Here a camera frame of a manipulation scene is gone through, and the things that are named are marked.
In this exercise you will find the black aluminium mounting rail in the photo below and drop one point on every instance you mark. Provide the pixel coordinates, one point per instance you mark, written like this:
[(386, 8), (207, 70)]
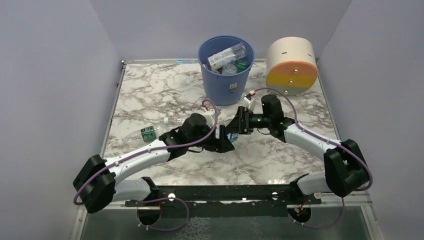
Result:
[(154, 202)]

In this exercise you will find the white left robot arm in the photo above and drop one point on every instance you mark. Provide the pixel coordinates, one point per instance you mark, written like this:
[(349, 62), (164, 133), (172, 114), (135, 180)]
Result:
[(103, 181)]

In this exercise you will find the clear bottle white cap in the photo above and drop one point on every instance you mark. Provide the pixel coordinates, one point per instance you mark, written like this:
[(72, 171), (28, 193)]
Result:
[(174, 121)]

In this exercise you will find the blue plastic bin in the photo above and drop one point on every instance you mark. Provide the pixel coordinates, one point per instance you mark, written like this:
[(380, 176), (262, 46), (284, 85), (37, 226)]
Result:
[(221, 89)]

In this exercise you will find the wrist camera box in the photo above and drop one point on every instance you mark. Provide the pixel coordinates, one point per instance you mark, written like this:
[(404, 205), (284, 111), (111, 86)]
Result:
[(210, 113), (250, 100)]

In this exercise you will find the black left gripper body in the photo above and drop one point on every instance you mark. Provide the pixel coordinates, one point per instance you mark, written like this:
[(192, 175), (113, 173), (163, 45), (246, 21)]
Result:
[(218, 138)]

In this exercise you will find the upright-lying bottle blue white label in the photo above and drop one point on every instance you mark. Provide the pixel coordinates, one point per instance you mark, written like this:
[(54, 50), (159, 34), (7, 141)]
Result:
[(226, 56)]

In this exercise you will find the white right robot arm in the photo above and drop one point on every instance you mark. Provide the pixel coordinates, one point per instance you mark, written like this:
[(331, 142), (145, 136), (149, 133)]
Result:
[(345, 169)]

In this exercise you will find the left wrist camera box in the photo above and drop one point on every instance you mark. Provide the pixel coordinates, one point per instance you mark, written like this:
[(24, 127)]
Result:
[(210, 113)]

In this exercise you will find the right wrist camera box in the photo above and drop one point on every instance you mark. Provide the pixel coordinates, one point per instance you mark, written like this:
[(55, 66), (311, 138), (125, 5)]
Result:
[(250, 100)]

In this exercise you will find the clear bottle dark green label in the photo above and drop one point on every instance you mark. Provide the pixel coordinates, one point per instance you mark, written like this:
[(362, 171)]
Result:
[(143, 136)]

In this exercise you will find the clear bottle white green label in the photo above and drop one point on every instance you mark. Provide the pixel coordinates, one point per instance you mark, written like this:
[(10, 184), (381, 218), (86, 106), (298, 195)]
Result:
[(229, 69)]

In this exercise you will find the green floral label bottle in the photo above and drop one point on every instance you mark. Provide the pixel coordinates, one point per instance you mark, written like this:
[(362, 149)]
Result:
[(242, 64)]

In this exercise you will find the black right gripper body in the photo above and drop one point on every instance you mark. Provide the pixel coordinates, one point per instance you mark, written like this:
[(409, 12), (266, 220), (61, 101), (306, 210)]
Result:
[(247, 120)]

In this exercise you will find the round pastel drawer cabinet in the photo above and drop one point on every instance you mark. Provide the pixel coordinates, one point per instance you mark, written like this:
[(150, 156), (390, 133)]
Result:
[(291, 66)]

